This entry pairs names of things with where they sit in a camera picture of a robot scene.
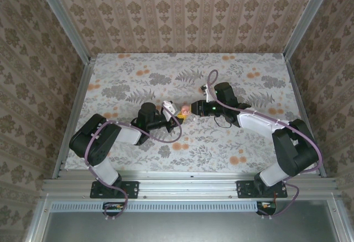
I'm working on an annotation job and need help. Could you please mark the floral table cover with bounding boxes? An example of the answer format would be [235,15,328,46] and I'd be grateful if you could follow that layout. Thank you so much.
[65,52,317,173]

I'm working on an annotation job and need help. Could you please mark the black electronics connector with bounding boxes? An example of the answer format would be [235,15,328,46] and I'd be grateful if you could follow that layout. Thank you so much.
[256,201,277,215]
[102,202,124,217]

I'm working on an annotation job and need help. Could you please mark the grey metal sheet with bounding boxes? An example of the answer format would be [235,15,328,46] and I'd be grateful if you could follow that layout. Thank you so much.
[44,211,340,242]

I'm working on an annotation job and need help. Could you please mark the aluminium front rail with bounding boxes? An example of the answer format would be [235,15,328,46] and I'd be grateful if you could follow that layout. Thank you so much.
[41,170,341,200]

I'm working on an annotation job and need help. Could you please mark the aluminium side rail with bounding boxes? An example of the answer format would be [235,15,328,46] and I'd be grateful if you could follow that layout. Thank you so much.
[284,55,327,178]
[52,56,97,181]

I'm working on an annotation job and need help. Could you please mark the white slotted cable duct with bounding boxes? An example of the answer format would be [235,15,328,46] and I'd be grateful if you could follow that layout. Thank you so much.
[51,199,257,213]

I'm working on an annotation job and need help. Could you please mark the aluminium corner post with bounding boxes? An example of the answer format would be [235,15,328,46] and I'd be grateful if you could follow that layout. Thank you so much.
[283,0,331,60]
[32,0,92,64]

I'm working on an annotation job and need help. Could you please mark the aluminium lower frame rail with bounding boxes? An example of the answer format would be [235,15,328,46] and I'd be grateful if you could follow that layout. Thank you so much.
[326,197,351,242]
[23,197,53,242]

